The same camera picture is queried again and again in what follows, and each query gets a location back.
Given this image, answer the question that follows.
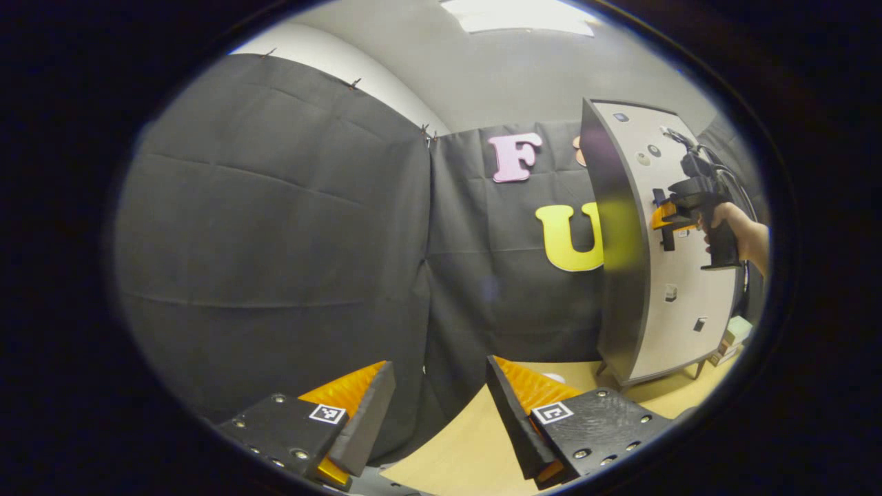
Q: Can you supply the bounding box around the large ceiling light panel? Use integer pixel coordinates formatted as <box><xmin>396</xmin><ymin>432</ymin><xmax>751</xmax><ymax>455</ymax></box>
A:
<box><xmin>441</xmin><ymin>0</ymin><xmax>597</xmax><ymax>37</ymax></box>

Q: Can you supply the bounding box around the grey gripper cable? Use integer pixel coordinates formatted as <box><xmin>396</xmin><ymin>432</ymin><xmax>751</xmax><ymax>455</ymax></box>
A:
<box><xmin>660</xmin><ymin>126</ymin><xmax>759</xmax><ymax>293</ymax></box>

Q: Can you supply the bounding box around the dark grey cabinet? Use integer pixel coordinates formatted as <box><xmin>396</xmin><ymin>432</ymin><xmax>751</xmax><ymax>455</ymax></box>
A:
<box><xmin>580</xmin><ymin>96</ymin><xmax>759</xmax><ymax>388</ymax></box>

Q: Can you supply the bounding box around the black door handle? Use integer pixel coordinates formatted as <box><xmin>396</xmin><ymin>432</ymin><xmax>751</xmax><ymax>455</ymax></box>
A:
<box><xmin>653</xmin><ymin>187</ymin><xmax>677</xmax><ymax>253</ymax></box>

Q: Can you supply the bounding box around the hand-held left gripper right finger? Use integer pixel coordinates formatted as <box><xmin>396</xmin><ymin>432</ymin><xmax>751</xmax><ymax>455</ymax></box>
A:
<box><xmin>486</xmin><ymin>356</ymin><xmax>679</xmax><ymax>491</ymax></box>

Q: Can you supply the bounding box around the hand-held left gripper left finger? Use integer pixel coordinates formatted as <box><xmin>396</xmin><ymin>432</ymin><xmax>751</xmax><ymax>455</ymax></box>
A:
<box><xmin>217</xmin><ymin>361</ymin><xmax>397</xmax><ymax>491</ymax></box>

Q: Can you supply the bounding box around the black backdrop cloth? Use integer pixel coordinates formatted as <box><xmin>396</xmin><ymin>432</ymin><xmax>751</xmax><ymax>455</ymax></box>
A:
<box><xmin>114</xmin><ymin>54</ymin><xmax>769</xmax><ymax>466</ymax></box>

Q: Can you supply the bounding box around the beige cabinet door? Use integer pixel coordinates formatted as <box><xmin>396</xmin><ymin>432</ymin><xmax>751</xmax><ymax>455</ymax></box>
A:
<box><xmin>591</xmin><ymin>101</ymin><xmax>752</xmax><ymax>383</ymax></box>

